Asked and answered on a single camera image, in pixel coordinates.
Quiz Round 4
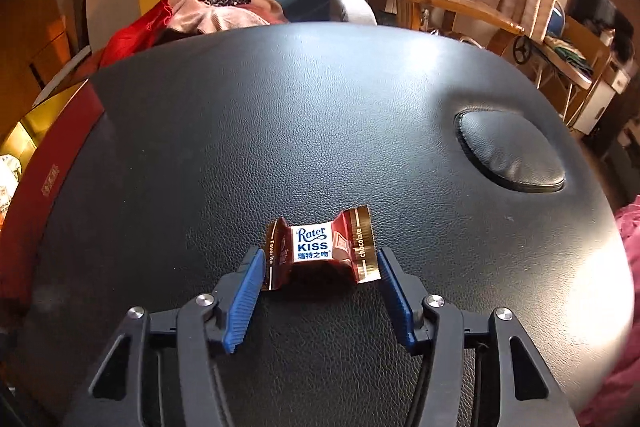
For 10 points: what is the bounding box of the pink cloth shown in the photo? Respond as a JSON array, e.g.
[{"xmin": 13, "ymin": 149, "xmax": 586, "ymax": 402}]
[{"xmin": 167, "ymin": 0, "xmax": 288, "ymax": 35}]

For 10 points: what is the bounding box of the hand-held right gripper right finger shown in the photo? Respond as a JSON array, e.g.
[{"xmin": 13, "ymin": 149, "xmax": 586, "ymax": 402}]
[{"xmin": 376, "ymin": 248, "xmax": 581, "ymax": 427}]

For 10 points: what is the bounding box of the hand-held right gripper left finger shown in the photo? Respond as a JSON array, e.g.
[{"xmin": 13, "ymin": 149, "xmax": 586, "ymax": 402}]
[{"xmin": 62, "ymin": 248, "xmax": 266, "ymax": 427}]

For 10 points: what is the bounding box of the black oval cushion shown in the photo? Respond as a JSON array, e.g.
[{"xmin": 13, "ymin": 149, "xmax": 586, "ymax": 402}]
[{"xmin": 454, "ymin": 109, "xmax": 566, "ymax": 194}]

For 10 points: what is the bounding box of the blue fan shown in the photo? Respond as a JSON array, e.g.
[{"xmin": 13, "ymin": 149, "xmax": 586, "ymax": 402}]
[{"xmin": 547, "ymin": 4, "xmax": 566, "ymax": 38}]

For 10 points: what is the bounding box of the red cloth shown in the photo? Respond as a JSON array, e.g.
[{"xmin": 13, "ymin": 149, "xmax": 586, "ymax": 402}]
[{"xmin": 97, "ymin": 0, "xmax": 173, "ymax": 68}]

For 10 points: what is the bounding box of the black monitor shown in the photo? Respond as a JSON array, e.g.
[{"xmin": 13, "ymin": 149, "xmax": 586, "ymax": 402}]
[{"xmin": 570, "ymin": 0, "xmax": 633, "ymax": 38}]

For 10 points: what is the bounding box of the white cabinet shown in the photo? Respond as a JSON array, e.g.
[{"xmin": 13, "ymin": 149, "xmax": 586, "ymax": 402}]
[{"xmin": 580, "ymin": 62, "xmax": 631, "ymax": 132}]

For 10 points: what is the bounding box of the red gift box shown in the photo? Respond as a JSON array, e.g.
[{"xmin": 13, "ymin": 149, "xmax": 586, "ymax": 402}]
[{"xmin": 0, "ymin": 79, "xmax": 106, "ymax": 308}]

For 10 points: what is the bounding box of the wooden chair with clothes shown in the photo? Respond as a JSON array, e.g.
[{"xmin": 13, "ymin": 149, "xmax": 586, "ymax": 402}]
[{"xmin": 515, "ymin": 34, "xmax": 593, "ymax": 118}]

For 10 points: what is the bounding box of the brown chocolate candy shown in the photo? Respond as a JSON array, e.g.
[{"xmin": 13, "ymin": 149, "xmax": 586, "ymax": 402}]
[{"xmin": 262, "ymin": 205, "xmax": 373, "ymax": 292}]

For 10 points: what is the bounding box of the pink ruffled blanket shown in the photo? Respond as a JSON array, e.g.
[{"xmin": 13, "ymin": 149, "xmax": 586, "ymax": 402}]
[{"xmin": 575, "ymin": 197, "xmax": 640, "ymax": 427}]

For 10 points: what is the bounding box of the green cloth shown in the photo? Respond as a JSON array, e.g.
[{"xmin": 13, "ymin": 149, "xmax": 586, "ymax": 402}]
[{"xmin": 545, "ymin": 37, "xmax": 591, "ymax": 68}]

